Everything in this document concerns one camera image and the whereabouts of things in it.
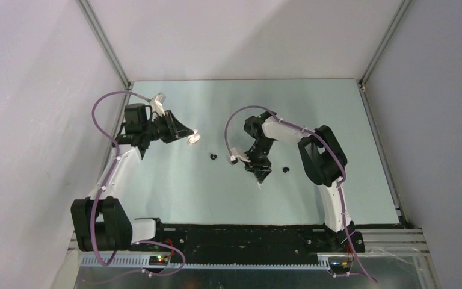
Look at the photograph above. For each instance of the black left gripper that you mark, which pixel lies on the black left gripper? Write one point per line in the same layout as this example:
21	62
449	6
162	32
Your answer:
175	130

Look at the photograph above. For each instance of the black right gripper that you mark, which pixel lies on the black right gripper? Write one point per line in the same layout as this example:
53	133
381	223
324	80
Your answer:
258	168

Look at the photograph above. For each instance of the white earbud charging case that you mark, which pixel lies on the white earbud charging case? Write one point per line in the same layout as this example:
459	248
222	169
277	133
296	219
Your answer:
194	137

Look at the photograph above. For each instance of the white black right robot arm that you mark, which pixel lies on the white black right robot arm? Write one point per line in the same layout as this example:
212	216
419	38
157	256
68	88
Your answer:
322	158

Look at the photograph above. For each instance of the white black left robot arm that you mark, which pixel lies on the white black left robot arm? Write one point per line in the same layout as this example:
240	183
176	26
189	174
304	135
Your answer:
100	220

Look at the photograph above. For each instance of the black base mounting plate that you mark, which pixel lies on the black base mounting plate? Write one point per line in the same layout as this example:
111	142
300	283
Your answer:
249	244

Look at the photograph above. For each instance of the right controller board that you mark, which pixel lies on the right controller board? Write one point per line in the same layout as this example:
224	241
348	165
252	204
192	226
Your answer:
341	265

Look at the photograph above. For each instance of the controller board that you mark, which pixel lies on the controller board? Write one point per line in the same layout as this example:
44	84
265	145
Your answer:
341	265
159	260

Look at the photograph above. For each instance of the left controller board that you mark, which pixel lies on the left controller board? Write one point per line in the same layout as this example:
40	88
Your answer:
159	260

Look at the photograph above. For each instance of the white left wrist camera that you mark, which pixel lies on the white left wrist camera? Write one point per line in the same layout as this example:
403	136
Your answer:
157	100

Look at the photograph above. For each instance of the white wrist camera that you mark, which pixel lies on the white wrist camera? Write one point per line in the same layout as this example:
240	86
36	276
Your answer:
157	100
236	155

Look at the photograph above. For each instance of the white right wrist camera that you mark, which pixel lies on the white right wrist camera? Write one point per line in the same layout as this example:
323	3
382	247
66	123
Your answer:
236	155

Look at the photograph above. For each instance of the aluminium frame post left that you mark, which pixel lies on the aluminium frame post left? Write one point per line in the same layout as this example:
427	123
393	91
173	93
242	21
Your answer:
102	38

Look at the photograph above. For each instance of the aluminium frame post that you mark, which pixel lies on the aluminium frame post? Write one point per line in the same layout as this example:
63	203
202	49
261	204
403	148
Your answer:
384	42
102	38

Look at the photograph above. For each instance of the aluminium frame post right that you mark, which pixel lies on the aluminium frame post right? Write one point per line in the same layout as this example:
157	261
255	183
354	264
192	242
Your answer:
384	42

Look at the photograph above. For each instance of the aluminium front rail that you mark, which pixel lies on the aluminium front rail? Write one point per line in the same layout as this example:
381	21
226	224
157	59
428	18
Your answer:
129	259

